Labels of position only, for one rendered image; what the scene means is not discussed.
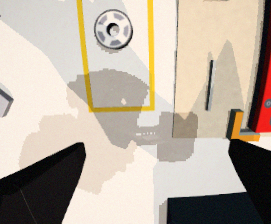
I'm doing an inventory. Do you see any yellow rectangular outline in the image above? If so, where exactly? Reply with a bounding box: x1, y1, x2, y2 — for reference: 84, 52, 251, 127
76, 0, 155, 112

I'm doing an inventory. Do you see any black and white wheel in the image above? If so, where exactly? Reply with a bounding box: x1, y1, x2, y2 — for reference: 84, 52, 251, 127
94, 10, 134, 49

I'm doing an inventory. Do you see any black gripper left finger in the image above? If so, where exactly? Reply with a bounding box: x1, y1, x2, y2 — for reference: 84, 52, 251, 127
0, 143, 87, 224

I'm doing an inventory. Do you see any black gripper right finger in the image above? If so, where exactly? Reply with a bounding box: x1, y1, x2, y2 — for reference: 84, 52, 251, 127
228, 139, 271, 224

